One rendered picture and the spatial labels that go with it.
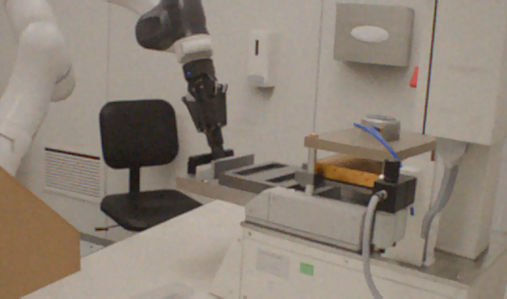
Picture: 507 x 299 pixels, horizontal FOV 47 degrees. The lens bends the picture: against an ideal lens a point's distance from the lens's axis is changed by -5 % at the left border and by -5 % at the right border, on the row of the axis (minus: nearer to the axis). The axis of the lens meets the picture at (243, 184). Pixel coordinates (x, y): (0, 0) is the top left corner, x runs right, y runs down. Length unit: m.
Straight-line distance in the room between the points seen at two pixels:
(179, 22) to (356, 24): 1.27
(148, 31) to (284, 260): 0.64
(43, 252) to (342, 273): 0.62
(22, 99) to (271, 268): 0.66
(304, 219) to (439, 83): 0.35
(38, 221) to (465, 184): 0.83
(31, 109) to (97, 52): 2.04
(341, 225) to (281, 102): 1.81
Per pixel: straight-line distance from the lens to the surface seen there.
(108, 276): 1.39
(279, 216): 1.15
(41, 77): 1.42
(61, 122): 3.66
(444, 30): 0.98
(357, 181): 1.13
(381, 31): 2.56
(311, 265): 1.13
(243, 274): 1.23
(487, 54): 0.96
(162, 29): 1.45
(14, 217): 1.24
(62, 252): 1.36
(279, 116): 2.87
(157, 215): 2.72
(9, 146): 1.38
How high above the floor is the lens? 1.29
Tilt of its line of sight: 14 degrees down
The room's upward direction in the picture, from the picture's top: 3 degrees clockwise
